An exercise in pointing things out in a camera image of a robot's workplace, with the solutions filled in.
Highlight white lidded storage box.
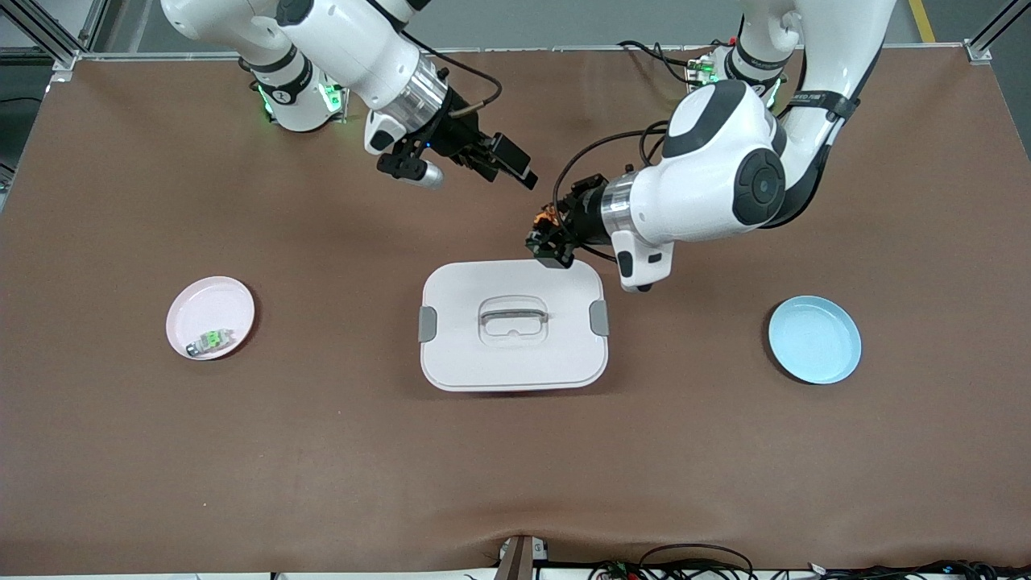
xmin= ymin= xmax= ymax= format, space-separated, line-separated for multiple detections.
xmin=418 ymin=259 xmax=611 ymax=393

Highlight brown table mat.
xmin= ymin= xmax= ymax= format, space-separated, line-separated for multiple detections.
xmin=0 ymin=44 xmax=1031 ymax=574

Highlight light blue round plate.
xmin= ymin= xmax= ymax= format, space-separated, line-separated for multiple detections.
xmin=768 ymin=295 xmax=863 ymax=385

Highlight pink round plate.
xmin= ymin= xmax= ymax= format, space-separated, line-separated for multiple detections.
xmin=166 ymin=276 xmax=256 ymax=361

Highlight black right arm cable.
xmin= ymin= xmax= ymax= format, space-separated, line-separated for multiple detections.
xmin=399 ymin=28 xmax=505 ymax=118

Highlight black arm base cables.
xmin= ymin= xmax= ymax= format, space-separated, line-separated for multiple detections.
xmin=618 ymin=39 xmax=710 ymax=85

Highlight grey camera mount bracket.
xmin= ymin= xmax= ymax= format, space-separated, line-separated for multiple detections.
xmin=494 ymin=535 xmax=550 ymax=580

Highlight black looped cable bundle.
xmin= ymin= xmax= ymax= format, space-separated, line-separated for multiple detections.
xmin=588 ymin=544 xmax=758 ymax=580

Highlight green push-button switch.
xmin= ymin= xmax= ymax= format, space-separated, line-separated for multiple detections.
xmin=186 ymin=328 xmax=236 ymax=358

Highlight aluminium frame post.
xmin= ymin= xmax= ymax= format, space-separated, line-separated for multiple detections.
xmin=965 ymin=0 xmax=1031 ymax=65
xmin=0 ymin=0 xmax=110 ymax=81

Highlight black straight cable bundle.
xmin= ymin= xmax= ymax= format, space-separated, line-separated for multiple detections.
xmin=805 ymin=560 xmax=1031 ymax=580

